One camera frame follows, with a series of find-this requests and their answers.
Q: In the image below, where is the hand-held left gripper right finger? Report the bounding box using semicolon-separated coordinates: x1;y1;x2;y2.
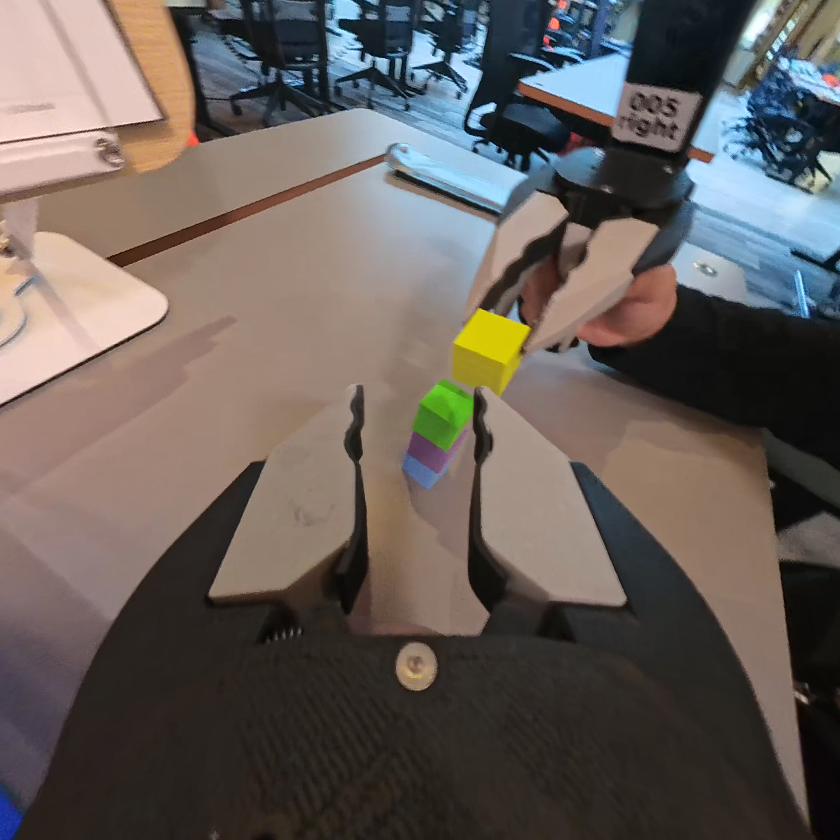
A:
467;387;628;613

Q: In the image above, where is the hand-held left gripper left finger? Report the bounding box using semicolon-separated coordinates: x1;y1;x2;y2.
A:
209;385;368;614

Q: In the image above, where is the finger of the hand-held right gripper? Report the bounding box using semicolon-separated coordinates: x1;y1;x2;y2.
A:
465;190;571;317
523;218;660;357

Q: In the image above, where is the yellow foam cube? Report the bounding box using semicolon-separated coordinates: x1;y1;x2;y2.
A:
453;310;531;396

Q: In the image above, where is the blue foam cube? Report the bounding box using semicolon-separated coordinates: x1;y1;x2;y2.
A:
402;453;454;490

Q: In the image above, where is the purple foam cube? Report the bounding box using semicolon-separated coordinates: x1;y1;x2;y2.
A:
407;427;470;475

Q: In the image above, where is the green foam cube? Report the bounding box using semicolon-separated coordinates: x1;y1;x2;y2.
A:
415;379;475;450

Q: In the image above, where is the person's right forearm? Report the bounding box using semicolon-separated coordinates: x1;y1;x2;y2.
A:
587;282;840;473

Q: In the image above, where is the person's right hand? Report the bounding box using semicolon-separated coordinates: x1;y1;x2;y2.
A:
518;258;679;349

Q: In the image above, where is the silver metal device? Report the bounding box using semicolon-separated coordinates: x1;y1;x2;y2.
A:
386;143;526;216

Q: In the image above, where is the white desk wooden edge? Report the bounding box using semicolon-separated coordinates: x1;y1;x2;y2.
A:
517;51;716;165

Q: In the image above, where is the black office chair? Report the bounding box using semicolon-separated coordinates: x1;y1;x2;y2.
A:
462;0;572;172
230;0;336;129
335;0;427;111
413;0;470;99
722;52;837;194

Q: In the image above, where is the person's black clothing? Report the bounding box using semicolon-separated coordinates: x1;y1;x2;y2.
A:
768;453;840;840

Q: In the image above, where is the white document stand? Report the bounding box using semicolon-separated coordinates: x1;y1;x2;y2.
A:
0;0;198;406

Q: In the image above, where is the blue plastic bin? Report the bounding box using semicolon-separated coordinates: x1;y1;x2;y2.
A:
0;784;26;840

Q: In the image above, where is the printed instruction sheet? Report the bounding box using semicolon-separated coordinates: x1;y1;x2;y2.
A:
0;0;166;144

